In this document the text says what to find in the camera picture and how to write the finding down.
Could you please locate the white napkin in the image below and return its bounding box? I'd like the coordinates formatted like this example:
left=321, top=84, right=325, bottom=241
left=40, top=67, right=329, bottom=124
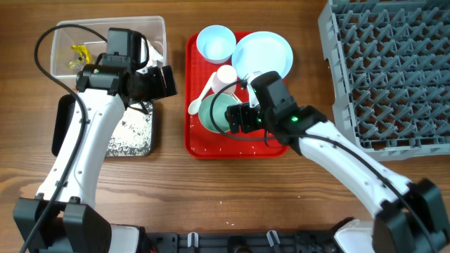
left=137, top=39, right=165, bottom=74

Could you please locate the yellow snack wrapper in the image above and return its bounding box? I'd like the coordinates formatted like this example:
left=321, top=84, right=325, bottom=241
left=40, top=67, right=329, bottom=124
left=67, top=45, right=94, bottom=70

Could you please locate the mint green bowl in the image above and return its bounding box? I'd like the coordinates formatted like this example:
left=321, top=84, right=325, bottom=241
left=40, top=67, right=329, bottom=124
left=198, top=94, right=238, bottom=134

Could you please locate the light blue plate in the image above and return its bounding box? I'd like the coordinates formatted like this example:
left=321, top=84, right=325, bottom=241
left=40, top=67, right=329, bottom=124
left=231, top=31, right=294, bottom=79

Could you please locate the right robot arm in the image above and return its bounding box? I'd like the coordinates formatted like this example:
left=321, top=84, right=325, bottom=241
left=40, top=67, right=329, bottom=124
left=225, top=71, right=449, bottom=252

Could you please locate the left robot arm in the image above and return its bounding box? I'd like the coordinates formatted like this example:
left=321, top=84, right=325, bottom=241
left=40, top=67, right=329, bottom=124
left=13, top=28, right=177, bottom=252

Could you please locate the clear plastic waste bin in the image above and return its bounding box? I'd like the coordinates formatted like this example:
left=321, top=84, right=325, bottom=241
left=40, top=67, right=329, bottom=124
left=50, top=16, right=167, bottom=89

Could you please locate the black food waste tray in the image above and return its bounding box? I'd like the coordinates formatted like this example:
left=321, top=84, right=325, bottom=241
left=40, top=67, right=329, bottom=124
left=51, top=95, right=154, bottom=157

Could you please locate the grey dishwasher rack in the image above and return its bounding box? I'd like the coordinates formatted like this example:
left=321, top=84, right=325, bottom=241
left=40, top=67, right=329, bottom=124
left=318, top=1, right=449, bottom=161

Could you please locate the white plastic cup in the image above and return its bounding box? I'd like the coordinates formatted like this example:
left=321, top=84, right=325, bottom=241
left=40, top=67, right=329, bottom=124
left=212, top=65, right=238, bottom=93

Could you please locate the red serving tray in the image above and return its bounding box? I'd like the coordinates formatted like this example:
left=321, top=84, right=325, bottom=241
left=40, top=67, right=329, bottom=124
left=184, top=34, right=288, bottom=159

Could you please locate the white plastic spoon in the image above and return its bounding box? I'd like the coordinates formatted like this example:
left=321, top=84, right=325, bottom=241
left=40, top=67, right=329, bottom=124
left=188, top=72, right=217, bottom=115

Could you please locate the light blue small bowl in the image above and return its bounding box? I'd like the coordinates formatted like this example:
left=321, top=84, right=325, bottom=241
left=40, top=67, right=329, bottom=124
left=196, top=25, right=236, bottom=64

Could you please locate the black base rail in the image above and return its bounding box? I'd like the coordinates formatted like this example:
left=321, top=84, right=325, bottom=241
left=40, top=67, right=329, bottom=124
left=147, top=230, right=343, bottom=253

